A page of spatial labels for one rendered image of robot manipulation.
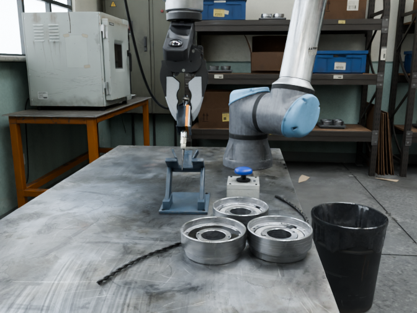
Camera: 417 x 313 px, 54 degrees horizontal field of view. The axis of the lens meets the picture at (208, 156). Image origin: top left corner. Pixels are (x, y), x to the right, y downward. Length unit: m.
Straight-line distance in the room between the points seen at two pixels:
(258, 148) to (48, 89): 2.09
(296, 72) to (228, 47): 3.58
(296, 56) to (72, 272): 0.77
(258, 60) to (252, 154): 2.99
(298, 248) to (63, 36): 2.54
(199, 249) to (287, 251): 0.13
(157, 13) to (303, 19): 3.48
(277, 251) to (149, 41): 4.03
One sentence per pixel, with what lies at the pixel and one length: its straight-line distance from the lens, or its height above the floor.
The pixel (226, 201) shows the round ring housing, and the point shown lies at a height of 0.83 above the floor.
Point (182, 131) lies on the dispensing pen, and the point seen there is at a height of 0.97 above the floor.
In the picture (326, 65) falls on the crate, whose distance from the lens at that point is 4.23.
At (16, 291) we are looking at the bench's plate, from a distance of 0.64.
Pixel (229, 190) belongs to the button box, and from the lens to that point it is 0.89.
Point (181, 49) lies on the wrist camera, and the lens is 0.75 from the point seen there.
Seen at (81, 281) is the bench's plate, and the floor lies 0.80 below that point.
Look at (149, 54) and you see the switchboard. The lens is 4.55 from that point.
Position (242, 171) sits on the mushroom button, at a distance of 0.89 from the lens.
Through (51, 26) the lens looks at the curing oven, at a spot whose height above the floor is 1.34.
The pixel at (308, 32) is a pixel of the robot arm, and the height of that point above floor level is 1.18.
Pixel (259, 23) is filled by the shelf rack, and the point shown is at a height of 1.46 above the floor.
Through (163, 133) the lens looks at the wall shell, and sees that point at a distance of 4.83.
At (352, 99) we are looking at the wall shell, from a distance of 4.81.
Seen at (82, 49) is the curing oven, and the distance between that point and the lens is 2.93.
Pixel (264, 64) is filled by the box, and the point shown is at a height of 1.09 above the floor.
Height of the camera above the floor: 1.10
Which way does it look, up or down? 13 degrees down
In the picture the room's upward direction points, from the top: straight up
